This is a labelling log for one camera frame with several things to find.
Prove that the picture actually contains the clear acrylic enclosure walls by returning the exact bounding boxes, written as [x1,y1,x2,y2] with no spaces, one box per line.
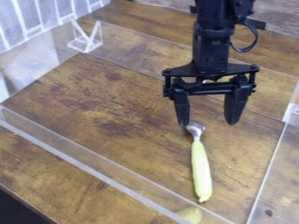
[0,20,299,224]

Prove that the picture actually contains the green handled metal spoon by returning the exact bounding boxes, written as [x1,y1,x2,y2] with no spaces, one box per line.
[186,122,212,203]

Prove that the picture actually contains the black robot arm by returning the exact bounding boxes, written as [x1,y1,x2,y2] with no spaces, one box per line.
[162,0,258,126]

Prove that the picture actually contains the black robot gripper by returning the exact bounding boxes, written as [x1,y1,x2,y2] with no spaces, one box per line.
[162,21,257,127]

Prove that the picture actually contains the black strip on table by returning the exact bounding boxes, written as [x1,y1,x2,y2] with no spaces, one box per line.
[189,5,266,30]

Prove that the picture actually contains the clear acrylic triangular bracket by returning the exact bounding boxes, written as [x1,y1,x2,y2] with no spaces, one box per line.
[66,20,103,53]

